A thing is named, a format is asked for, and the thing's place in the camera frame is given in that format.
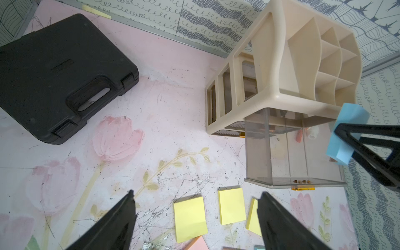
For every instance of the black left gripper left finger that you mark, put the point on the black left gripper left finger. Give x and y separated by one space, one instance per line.
113 231

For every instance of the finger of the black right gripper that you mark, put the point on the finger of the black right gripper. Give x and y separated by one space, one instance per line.
385 170

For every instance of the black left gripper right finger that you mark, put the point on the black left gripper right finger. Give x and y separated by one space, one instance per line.
281 230

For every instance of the blue sticky pad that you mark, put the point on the blue sticky pad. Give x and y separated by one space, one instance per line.
350 116

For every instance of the translucent drawer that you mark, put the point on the translucent drawer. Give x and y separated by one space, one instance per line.
275 160
236 129

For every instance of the beige drawer organizer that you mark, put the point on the beige drawer organizer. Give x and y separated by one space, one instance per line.
291 58

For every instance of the yellow sticky pad right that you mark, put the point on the yellow sticky pad right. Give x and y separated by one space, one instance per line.
252 223

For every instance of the yellow sticky pad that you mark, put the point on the yellow sticky pad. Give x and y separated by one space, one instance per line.
252 223
190 219
231 206

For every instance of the yellow sticky pad middle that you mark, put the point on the yellow sticky pad middle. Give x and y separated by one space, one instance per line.
231 206

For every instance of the yellow sticky pad left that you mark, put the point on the yellow sticky pad left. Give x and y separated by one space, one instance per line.
190 219

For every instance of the pink sticky pad middle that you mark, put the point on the pink sticky pad middle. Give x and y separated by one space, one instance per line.
197 244

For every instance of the floral pink table mat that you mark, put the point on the floral pink table mat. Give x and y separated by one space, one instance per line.
151 140

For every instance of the black plastic tool case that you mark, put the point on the black plastic tool case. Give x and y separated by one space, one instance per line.
55 79

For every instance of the small yellow paper strip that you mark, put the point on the small yellow paper strip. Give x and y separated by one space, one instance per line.
95 11

